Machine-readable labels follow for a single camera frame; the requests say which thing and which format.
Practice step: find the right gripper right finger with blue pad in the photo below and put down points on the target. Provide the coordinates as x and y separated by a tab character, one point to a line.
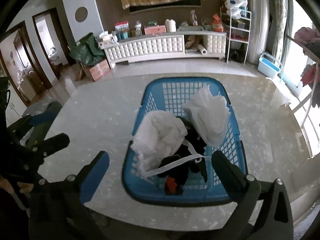
238	186

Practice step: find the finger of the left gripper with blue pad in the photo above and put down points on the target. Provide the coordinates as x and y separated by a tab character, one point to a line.
25	123
52	145

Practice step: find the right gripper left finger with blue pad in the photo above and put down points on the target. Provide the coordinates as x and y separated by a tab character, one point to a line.
91	176

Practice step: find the black cloth with white strap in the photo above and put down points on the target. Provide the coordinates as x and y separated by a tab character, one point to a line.
193	147

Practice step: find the white quilted towel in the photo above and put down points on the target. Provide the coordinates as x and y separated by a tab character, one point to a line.
209	115

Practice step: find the white fluffy cloth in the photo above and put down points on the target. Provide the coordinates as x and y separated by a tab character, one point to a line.
159	135

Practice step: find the black plush toy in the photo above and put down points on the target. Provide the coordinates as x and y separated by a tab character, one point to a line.
176	177

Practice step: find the brown wooden door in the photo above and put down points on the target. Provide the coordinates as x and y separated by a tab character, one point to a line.
20	63

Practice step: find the pink cardboard box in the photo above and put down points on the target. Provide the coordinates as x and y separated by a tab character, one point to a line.
96	72

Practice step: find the green plastic bag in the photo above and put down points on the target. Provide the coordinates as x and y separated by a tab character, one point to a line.
87	52

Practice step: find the blue white storage bin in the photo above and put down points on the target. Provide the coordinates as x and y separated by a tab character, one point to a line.
269	65

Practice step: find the white paper roll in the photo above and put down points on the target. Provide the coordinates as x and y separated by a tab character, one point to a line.
202	49

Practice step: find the red white box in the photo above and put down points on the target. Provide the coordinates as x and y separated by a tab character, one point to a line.
121	26

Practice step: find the white tufted tv cabinet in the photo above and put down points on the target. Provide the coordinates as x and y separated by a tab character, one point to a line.
177	45

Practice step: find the orange bag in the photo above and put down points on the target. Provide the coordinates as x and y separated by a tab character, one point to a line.
217	24

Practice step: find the white metal shelf rack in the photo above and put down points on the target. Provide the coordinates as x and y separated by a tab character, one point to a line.
238	33

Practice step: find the drying rack with clothes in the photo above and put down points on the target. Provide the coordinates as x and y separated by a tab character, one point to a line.
308	39

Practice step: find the pink drawer box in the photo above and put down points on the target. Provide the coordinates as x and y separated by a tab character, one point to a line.
155	29

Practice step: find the white plastic jug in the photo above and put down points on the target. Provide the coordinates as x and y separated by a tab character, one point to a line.
170	25

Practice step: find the white bags on shelf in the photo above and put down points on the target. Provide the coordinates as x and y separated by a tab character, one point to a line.
236	8

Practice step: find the patterned curtain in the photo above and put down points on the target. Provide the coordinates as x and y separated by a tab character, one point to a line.
281	9

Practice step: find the white standing air conditioner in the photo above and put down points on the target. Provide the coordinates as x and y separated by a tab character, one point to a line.
260	11

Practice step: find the round brown wall decoration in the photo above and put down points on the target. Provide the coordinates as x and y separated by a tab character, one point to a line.
81	14

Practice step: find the wall mounted television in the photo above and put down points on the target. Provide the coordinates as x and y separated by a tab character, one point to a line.
181	3

